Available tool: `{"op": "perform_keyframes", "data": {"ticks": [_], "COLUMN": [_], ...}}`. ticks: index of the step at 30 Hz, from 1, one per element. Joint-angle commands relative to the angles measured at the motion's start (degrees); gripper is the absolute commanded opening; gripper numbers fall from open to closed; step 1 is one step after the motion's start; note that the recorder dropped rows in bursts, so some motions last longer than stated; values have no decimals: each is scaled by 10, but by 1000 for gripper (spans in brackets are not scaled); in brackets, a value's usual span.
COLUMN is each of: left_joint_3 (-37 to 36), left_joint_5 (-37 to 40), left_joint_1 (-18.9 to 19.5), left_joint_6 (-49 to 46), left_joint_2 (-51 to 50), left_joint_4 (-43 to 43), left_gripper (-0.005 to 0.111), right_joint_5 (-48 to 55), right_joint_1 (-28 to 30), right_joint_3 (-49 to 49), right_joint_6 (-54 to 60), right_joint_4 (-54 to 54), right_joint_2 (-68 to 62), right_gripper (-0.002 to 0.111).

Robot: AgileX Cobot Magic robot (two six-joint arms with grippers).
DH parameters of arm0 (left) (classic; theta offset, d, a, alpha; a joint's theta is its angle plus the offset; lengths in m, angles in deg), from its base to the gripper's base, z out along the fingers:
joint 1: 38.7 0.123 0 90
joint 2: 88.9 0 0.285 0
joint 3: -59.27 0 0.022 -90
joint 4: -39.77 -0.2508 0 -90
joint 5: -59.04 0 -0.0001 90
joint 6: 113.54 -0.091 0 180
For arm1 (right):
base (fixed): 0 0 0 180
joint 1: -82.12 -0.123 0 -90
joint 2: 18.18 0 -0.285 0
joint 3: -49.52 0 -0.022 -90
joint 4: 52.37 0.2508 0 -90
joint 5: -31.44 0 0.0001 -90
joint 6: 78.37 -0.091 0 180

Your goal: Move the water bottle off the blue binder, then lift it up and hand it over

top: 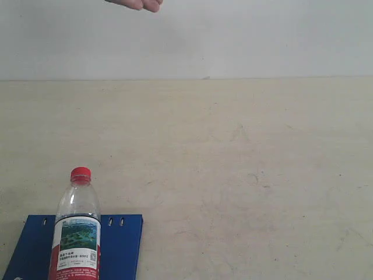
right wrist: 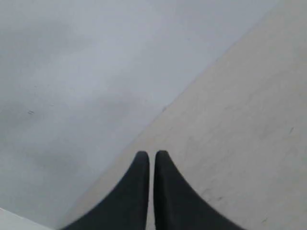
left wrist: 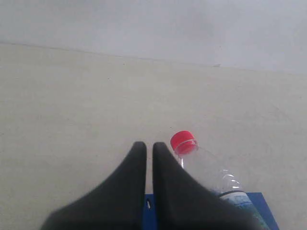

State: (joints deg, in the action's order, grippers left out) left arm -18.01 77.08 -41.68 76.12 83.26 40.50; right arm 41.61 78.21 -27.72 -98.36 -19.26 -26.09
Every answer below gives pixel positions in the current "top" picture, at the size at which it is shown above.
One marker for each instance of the person's bare hand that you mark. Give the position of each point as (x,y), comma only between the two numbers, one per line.
(138,5)

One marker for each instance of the blue ring binder notebook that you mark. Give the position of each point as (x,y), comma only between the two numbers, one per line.
(120,245)

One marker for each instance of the clear bottle with red cap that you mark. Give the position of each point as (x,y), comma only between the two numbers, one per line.
(75,250)

